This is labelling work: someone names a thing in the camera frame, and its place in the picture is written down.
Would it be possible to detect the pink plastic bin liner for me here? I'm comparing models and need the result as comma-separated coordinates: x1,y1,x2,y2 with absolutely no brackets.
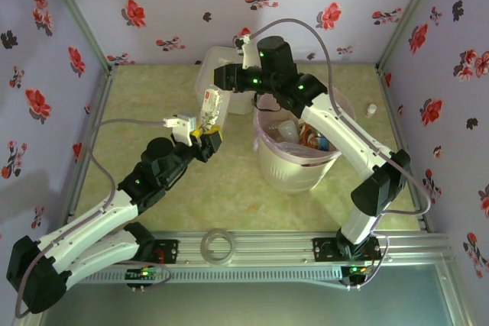
251,81,359,169

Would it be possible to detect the cream plastic waste bin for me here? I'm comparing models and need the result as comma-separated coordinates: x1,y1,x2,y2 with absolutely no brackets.
253,81,359,195

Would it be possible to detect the white lidded storage box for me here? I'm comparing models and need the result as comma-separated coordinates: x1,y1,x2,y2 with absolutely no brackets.
193,46,257,116

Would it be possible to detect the clear tape roll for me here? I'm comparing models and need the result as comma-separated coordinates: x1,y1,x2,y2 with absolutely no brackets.
199,228,235,266

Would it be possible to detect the small circuit board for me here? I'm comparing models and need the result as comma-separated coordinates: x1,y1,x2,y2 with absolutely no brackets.
125,266,164,293
341,263,371,292

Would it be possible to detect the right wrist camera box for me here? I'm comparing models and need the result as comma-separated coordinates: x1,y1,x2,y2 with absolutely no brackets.
233,34,261,69

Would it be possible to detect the right arm lilac cable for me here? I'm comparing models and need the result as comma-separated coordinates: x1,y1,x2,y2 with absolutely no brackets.
244,18,435,292

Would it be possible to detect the arm lilac cable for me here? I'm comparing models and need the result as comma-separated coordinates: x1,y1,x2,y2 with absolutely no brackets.
14,118,175,319
244,18,435,292

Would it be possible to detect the left arm lilac cable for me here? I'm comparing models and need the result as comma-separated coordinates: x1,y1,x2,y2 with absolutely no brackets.
14,118,175,319

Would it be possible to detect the grey slotted cable duct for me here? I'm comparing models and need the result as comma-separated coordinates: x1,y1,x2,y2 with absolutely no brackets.
82,266,345,285

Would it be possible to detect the aluminium front rail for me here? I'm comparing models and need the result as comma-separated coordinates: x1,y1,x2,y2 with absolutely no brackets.
36,231,458,268

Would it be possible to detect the aluminium frame post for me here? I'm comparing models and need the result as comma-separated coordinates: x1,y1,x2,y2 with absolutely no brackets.
37,0,118,73
376,0,448,73

